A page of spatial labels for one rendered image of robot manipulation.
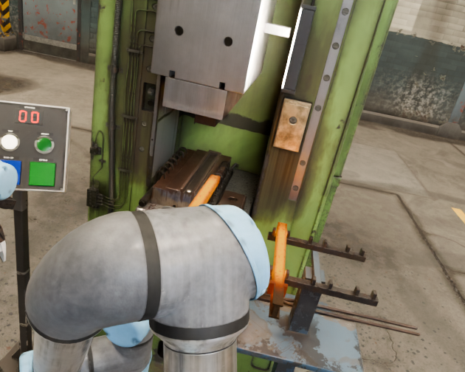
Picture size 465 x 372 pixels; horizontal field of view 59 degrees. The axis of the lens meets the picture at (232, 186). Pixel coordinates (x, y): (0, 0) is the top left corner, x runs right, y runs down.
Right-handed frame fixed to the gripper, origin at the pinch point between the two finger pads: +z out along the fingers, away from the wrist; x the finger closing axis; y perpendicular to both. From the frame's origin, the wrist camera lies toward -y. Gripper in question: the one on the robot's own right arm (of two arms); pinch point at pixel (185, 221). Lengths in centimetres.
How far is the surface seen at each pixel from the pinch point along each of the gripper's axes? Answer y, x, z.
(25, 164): 9, -60, 25
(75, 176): 106, -146, 210
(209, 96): -21.4, -7.5, 41.0
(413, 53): -22, 184, 654
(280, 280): 14.4, 25.6, 6.9
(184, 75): -26, -16, 41
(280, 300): 13.6, 26.1, -2.2
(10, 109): -6, -68, 30
